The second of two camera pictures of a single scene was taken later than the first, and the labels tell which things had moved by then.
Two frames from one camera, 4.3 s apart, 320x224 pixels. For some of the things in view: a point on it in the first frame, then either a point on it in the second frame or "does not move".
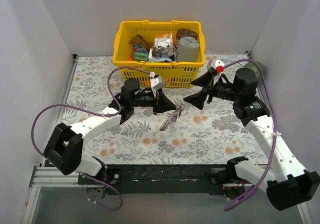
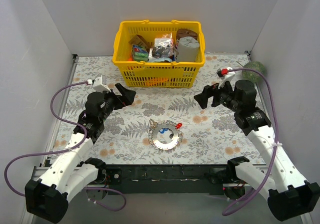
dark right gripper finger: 203,80 to 209,89
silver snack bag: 163,50 does not move
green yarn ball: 252,66 does not move
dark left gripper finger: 163,105 to 128,97
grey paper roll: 187,47 does not move
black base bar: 191,179 does not move
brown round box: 185,32 does not move
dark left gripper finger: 165,103 to 123,91
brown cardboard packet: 138,40 does not move
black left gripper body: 155,101 to 118,97
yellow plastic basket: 175,74 does not move
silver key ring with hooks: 171,117 to 155,127
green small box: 139,53 does not move
